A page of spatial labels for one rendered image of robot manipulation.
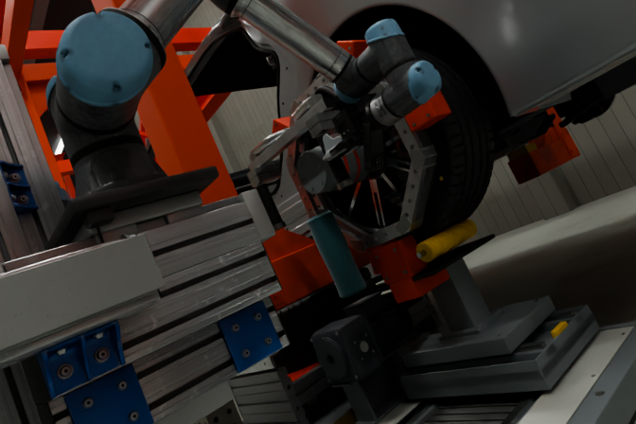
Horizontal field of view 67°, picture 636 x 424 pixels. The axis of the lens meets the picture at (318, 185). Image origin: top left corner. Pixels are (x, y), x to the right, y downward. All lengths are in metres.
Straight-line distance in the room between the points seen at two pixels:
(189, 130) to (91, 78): 1.08
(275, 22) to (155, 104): 0.78
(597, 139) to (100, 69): 5.21
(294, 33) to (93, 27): 0.49
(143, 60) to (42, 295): 0.33
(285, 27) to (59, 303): 0.73
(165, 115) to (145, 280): 1.19
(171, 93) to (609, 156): 4.58
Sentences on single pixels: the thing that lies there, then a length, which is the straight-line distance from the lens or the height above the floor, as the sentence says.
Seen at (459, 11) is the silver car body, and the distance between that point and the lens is 1.47.
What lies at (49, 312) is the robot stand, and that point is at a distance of 0.59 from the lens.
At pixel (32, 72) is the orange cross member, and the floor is 2.67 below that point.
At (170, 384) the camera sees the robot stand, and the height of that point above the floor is 0.54.
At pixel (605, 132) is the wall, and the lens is 5.56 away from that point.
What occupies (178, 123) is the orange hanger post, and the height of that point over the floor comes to 1.24.
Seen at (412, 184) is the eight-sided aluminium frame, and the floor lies 0.70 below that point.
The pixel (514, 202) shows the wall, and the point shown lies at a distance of 6.05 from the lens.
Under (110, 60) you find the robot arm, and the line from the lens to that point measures 0.71.
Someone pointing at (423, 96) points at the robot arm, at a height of 0.82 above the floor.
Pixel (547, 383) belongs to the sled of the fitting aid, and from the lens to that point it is 1.40.
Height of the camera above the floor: 0.61
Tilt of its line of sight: 8 degrees up
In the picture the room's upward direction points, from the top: 25 degrees counter-clockwise
